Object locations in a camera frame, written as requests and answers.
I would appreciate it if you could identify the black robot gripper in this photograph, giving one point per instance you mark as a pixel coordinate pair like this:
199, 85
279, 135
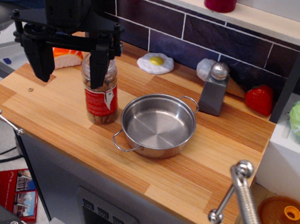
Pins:
71, 24

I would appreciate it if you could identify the clear almond jar red label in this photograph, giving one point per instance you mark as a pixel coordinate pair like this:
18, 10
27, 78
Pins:
102, 102

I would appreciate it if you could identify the stainless steel pot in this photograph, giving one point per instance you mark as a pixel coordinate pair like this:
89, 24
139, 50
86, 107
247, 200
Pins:
157, 125

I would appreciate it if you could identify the orange pot lid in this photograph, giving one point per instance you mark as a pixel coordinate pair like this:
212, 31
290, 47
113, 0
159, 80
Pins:
279, 210

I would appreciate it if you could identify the toy salmon sushi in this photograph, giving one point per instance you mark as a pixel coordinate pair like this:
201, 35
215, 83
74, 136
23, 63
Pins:
66, 58

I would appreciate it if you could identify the toy fried egg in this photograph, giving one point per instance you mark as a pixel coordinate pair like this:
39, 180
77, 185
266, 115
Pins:
156, 63

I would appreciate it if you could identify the toy ice cream cone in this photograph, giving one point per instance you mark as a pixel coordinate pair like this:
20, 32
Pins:
203, 68

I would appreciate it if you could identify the red booklet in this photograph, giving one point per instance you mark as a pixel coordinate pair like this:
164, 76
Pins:
18, 194

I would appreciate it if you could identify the grey salt shaker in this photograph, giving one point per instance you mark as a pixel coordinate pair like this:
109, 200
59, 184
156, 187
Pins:
212, 96

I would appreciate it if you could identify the dark red cup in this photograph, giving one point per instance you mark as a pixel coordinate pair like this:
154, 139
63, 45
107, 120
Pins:
221, 6

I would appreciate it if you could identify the grey oven control panel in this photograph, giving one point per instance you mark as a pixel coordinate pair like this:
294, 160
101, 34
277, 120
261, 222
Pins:
96, 210

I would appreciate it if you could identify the red toy strawberry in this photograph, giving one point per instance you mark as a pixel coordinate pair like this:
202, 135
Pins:
260, 99

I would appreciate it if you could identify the right metal clamp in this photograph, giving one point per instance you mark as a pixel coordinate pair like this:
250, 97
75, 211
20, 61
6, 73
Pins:
240, 173

